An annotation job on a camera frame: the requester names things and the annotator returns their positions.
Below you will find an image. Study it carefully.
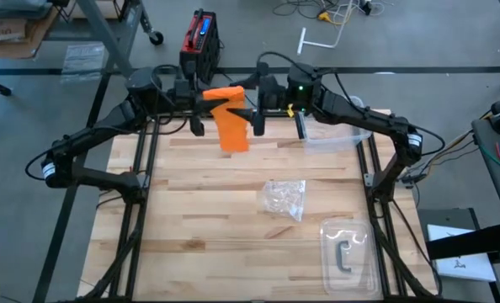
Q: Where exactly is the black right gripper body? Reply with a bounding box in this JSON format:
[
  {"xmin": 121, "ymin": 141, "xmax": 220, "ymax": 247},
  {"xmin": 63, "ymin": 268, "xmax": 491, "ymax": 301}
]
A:
[{"xmin": 253, "ymin": 61, "xmax": 289, "ymax": 136}]

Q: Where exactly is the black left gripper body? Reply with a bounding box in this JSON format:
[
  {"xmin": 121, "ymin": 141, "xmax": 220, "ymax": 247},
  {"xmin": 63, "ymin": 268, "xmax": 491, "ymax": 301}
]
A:
[{"xmin": 173, "ymin": 62, "xmax": 205, "ymax": 137}]

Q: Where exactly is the white paper sheet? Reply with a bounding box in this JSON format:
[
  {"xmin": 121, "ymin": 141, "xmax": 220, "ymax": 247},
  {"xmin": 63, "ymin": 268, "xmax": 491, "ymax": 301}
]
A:
[{"xmin": 426, "ymin": 224, "xmax": 497, "ymax": 282}]

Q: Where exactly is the grey rolling workbench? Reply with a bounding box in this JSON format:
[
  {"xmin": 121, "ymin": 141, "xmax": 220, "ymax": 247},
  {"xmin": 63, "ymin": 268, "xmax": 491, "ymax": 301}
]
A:
[{"xmin": 50, "ymin": 0, "xmax": 165, "ymax": 81}]

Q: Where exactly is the red black battery box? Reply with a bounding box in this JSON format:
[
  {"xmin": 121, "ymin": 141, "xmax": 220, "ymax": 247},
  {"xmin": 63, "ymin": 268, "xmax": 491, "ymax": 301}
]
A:
[{"xmin": 178, "ymin": 8, "xmax": 222, "ymax": 85}]

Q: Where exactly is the crumpled clear plastic bag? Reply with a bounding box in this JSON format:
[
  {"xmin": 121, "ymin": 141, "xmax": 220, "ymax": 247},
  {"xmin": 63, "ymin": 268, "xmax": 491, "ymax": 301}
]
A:
[{"xmin": 261, "ymin": 179, "xmax": 307, "ymax": 223}]

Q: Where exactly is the black aluminium rig frame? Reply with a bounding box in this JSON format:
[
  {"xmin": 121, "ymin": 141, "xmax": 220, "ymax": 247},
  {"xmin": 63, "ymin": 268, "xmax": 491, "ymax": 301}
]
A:
[{"xmin": 77, "ymin": 107, "xmax": 443, "ymax": 303}]

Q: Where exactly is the black side table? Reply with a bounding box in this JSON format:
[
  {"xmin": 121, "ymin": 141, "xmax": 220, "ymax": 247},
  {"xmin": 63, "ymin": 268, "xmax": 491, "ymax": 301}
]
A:
[{"xmin": 471, "ymin": 100, "xmax": 500, "ymax": 303}]

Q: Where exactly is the clear plastic container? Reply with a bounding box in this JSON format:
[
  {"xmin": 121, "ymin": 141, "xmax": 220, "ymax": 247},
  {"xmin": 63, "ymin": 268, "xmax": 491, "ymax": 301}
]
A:
[{"xmin": 295, "ymin": 95, "xmax": 373, "ymax": 155}]

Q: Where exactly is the black flat bar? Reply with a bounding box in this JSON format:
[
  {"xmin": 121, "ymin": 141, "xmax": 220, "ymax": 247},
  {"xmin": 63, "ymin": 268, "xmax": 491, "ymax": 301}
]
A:
[{"xmin": 425, "ymin": 222, "xmax": 500, "ymax": 261}]

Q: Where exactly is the clear plastic sleeve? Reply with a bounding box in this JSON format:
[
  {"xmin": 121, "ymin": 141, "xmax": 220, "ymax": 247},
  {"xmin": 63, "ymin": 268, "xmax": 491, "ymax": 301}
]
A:
[{"xmin": 61, "ymin": 41, "xmax": 107, "ymax": 83}]

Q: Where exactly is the orange elastic bandage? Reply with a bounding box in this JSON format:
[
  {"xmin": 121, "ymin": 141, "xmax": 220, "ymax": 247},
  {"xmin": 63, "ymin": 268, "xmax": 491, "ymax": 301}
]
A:
[{"xmin": 202, "ymin": 85, "xmax": 251, "ymax": 153}]

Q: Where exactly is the white T-shaped bar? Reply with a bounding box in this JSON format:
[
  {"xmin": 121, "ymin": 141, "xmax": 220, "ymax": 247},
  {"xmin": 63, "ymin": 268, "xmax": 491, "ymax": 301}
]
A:
[{"xmin": 296, "ymin": 0, "xmax": 356, "ymax": 56}]

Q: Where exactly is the flat brown cardboard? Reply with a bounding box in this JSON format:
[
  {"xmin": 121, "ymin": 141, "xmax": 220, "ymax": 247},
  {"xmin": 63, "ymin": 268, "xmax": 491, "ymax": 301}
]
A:
[{"xmin": 0, "ymin": 6, "xmax": 61, "ymax": 58}]

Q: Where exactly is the clear lid with grey handle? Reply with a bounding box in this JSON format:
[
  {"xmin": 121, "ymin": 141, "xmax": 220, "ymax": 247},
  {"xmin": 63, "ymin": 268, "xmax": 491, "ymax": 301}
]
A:
[{"xmin": 319, "ymin": 217, "xmax": 381, "ymax": 298}]

